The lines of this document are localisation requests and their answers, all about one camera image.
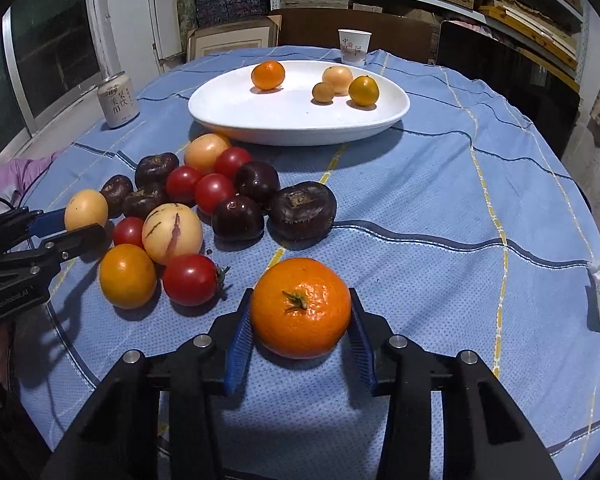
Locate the stack of yellow flat boxes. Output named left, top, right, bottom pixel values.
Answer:
left=477, top=0, right=581, bottom=91

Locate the small kumquat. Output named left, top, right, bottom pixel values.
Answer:
left=312, top=82, right=337, bottom=106

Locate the yellow tomato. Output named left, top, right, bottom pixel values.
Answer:
left=64, top=189, right=110, bottom=232
left=183, top=133, right=232, bottom=173

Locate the white drink can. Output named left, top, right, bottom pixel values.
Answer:
left=97, top=71, right=141, bottom=129

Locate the white paper cup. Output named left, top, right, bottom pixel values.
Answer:
left=338, top=29, right=372, bottom=66

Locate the yellow-orange tomato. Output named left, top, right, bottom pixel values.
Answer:
left=348, top=75, right=380, bottom=107

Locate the small orange mandarin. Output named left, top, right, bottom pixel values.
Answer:
left=251, top=60, right=286, bottom=92

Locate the large orange mandarin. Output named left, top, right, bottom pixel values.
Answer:
left=250, top=257, right=353, bottom=360

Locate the window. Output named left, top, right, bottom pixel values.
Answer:
left=0, top=0, right=101, bottom=161

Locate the lilac cloth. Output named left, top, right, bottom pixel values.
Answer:
left=0, top=152, right=63, bottom=211

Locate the large dark brown water chestnut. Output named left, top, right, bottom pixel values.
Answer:
left=267, top=181, right=338, bottom=242

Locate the pale orange tomato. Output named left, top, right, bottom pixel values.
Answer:
left=322, top=66, right=354, bottom=96

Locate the small red tomato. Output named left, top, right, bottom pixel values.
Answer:
left=112, top=217, right=146, bottom=250

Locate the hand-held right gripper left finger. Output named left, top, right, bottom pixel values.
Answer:
left=47, top=287, right=255, bottom=480

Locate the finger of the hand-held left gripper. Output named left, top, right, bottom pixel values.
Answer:
left=0, top=224, right=109, bottom=286
left=0, top=207, right=69, bottom=256

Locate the striped pepino melon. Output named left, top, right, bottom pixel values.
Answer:
left=142, top=203, right=204, bottom=266

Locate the brown cardboard sheet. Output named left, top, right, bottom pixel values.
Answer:
left=270, top=7, right=441, bottom=65

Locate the red tomato with stem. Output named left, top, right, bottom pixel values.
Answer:
left=162, top=254, right=231, bottom=307

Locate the black board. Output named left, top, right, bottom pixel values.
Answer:
left=436, top=20, right=581, bottom=171

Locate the white oval plate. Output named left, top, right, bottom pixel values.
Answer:
left=187, top=60, right=411, bottom=147

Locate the blue checked tablecloth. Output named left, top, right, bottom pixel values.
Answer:
left=15, top=46, right=600, bottom=480

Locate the open cardboard box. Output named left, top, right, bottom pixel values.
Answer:
left=186, top=14, right=283, bottom=61

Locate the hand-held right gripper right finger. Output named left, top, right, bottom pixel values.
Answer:
left=349, top=286, right=563, bottom=480

